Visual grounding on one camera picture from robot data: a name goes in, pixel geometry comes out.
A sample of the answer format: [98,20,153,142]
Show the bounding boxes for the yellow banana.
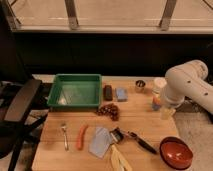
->
[111,145,133,171]

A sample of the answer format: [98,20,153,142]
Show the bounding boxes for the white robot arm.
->
[160,60,213,118]

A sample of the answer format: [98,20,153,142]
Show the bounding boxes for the green plastic tray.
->
[47,74,102,109]

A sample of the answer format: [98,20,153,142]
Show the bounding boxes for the dark brown block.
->
[104,85,113,101]

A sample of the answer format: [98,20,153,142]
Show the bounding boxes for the blue sponge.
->
[115,87,127,102]

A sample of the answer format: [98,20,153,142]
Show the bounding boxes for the bunch of dark grapes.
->
[96,103,119,121]

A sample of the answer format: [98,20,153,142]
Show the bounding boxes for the small metal cup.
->
[135,80,146,93]

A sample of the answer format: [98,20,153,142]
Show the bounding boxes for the small black metal can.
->
[110,128,124,143]

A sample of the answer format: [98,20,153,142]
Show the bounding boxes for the white capped bottle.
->
[152,77,167,111]

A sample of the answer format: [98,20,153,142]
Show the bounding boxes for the grey folded cloth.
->
[89,127,113,158]

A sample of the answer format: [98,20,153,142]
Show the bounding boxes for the metal fork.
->
[61,123,69,151]

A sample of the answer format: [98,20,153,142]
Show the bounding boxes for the orange carrot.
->
[76,125,88,150]

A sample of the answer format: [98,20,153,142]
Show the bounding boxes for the black office chair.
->
[0,79,47,171]

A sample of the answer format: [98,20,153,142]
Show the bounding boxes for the red bowl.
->
[159,137,193,170]

